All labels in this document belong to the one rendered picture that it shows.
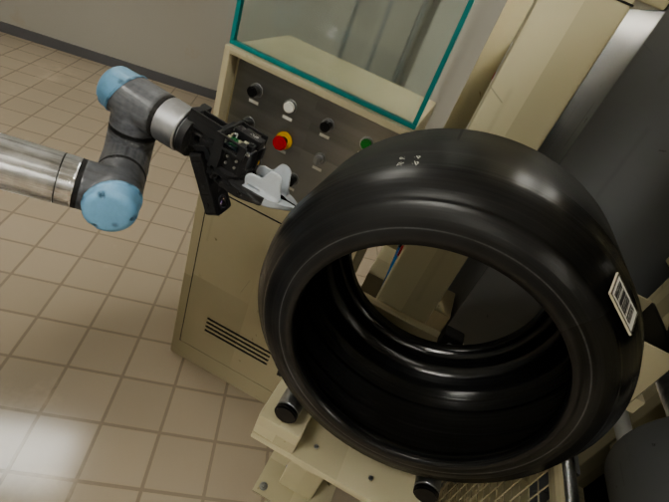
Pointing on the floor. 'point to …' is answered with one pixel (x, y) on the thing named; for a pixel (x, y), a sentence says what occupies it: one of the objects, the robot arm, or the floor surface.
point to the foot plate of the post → (270, 488)
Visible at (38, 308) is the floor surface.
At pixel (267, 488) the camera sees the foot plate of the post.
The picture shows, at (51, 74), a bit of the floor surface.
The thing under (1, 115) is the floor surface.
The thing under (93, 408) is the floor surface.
